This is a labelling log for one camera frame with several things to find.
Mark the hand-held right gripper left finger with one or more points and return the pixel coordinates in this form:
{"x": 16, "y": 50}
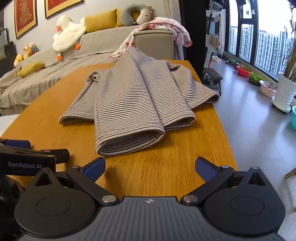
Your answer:
{"x": 96, "y": 168}

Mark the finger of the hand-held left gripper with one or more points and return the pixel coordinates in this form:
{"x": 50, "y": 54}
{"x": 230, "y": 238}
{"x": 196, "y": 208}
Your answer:
{"x": 61, "y": 155}
{"x": 16, "y": 143}

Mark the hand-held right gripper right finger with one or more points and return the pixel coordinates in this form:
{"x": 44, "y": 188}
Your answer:
{"x": 204, "y": 168}

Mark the striped knit sweater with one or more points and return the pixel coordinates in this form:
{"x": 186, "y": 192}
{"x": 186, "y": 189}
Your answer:
{"x": 129, "y": 104}

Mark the white clothes rack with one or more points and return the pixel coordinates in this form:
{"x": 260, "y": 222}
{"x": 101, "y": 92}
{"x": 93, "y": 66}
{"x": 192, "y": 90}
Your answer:
{"x": 217, "y": 18}

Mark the white flat object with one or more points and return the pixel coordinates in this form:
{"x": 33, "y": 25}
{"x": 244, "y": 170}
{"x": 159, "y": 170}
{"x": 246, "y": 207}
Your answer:
{"x": 9, "y": 124}

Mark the small yellow pillow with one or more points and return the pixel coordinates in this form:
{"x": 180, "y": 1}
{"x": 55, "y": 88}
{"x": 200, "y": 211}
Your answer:
{"x": 30, "y": 69}

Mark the black cabinet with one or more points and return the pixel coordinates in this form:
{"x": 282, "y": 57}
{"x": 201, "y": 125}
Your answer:
{"x": 8, "y": 64}

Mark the small yellow plush toy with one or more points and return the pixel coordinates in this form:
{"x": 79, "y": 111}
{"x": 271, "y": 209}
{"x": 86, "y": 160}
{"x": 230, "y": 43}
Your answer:
{"x": 18, "y": 59}

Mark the wooden chair leg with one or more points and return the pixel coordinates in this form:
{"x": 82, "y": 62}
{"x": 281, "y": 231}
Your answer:
{"x": 291, "y": 172}

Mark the dark wooden stool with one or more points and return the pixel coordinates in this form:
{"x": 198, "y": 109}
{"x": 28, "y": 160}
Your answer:
{"x": 211, "y": 74}

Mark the small colourful plush toys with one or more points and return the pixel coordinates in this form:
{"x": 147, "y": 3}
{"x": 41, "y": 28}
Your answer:
{"x": 31, "y": 48}

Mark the pink basin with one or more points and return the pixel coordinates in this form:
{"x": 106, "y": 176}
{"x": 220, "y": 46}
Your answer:
{"x": 268, "y": 89}

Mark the teal basin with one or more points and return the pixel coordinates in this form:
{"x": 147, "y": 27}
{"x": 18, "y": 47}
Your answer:
{"x": 293, "y": 118}

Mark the red basin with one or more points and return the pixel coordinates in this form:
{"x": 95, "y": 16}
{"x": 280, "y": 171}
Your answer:
{"x": 242, "y": 71}

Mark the white slippers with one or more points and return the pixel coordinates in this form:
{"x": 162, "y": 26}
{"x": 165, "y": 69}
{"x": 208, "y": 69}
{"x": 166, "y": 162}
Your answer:
{"x": 216, "y": 59}

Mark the green slippers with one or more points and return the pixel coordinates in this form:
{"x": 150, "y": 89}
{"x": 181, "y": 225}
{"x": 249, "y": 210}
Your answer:
{"x": 231, "y": 61}

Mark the white ribbed plant pot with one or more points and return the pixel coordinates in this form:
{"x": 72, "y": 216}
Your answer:
{"x": 285, "y": 92}

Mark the grey covered sofa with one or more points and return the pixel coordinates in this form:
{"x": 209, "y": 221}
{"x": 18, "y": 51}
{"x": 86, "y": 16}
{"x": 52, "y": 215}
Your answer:
{"x": 97, "y": 44}

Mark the white duck plush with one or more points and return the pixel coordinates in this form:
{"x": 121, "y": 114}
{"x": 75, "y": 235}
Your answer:
{"x": 67, "y": 34}

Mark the red framed figure picture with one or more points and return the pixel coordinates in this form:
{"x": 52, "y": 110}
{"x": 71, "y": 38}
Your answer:
{"x": 25, "y": 16}

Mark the beige hanging cloth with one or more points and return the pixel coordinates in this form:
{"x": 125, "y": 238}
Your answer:
{"x": 215, "y": 40}

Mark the large black framed window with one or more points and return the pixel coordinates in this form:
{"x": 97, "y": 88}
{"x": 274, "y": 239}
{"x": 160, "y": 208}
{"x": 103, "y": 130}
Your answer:
{"x": 266, "y": 46}

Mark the tall green plant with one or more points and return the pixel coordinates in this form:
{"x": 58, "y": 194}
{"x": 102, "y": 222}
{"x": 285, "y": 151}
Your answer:
{"x": 291, "y": 60}

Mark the large yellow cushion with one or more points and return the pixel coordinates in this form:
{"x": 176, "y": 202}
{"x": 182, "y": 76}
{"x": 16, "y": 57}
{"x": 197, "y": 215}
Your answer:
{"x": 99, "y": 22}

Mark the red framed character picture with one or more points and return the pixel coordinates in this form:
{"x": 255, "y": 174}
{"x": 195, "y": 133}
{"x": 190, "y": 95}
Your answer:
{"x": 62, "y": 7}

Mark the pink floral blanket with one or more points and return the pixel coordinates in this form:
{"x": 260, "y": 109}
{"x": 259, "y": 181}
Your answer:
{"x": 172, "y": 25}

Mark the grey neck pillow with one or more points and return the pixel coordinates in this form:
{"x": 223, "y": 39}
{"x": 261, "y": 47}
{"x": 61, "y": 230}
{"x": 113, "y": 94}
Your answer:
{"x": 126, "y": 12}

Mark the beige animal plush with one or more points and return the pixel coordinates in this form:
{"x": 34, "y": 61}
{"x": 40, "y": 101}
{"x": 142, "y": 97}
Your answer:
{"x": 144, "y": 16}

